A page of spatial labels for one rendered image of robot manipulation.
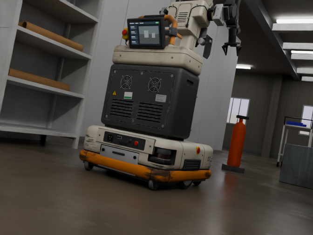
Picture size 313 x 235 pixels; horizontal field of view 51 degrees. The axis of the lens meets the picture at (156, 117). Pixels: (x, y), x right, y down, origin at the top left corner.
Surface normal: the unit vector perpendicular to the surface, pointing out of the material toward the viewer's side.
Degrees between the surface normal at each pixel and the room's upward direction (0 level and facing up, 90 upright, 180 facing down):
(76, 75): 90
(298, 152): 90
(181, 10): 82
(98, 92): 90
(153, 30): 115
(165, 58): 90
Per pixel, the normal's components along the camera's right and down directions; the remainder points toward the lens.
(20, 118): 0.85, 0.14
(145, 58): -0.53, -0.12
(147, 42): -0.55, 0.30
